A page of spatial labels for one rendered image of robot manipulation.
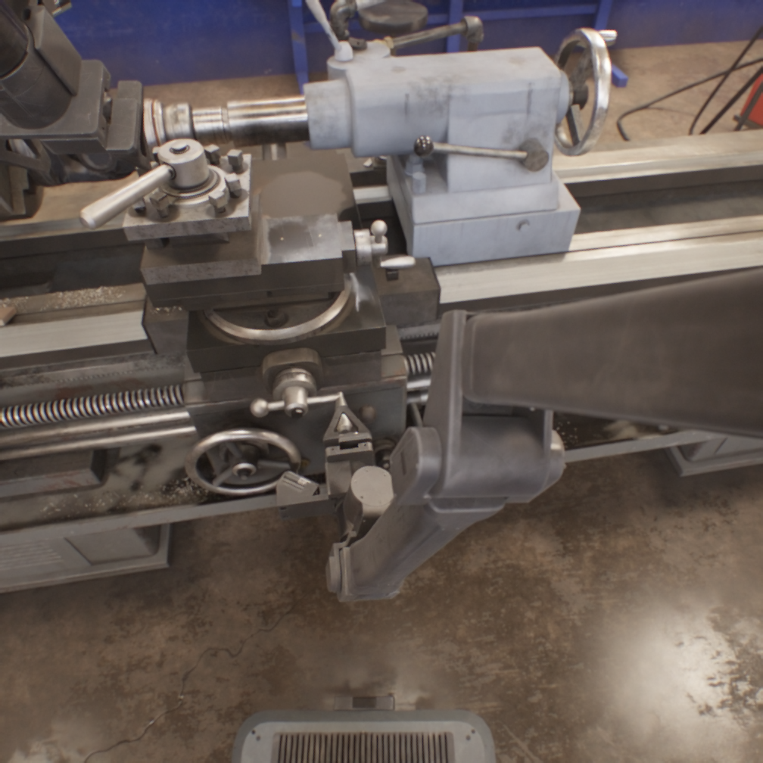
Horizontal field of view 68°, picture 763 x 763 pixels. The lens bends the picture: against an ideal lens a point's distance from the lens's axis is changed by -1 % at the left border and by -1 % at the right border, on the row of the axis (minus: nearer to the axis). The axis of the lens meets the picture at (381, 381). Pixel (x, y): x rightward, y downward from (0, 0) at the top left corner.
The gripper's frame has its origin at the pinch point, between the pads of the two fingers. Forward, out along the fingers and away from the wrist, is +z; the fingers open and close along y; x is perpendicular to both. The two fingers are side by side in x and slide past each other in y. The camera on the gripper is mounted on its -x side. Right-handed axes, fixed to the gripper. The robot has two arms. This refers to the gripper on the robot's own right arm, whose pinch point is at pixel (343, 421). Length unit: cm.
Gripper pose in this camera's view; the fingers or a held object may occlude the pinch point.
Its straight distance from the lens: 87.9
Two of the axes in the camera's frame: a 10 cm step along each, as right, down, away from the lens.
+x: 9.9, -1.2, 1.1
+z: -1.6, -7.6, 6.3
